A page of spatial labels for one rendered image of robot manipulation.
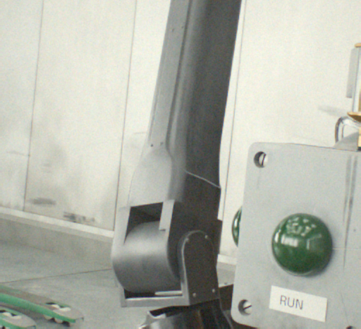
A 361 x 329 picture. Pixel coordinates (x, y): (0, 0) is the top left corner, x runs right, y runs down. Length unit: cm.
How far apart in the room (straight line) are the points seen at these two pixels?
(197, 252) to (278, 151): 30
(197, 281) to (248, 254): 28
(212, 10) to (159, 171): 15
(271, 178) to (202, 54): 35
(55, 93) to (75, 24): 59
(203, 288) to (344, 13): 567
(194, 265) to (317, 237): 31
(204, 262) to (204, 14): 21
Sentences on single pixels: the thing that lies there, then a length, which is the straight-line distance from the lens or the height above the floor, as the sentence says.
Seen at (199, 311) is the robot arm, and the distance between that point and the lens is 77.
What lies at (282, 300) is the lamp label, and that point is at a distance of 46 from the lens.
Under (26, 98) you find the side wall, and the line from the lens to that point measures 808.
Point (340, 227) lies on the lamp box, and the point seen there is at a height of 130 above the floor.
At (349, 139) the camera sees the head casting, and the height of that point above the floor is 133.
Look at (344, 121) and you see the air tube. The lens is 61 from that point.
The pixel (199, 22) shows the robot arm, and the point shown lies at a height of 141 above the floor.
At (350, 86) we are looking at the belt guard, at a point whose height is 138.
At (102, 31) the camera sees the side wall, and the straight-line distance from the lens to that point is 756.
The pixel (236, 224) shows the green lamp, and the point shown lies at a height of 129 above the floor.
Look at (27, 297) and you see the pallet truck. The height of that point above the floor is 9.
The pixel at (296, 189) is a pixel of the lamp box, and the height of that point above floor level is 131.
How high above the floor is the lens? 135
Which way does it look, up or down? 3 degrees down
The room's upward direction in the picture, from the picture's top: 6 degrees clockwise
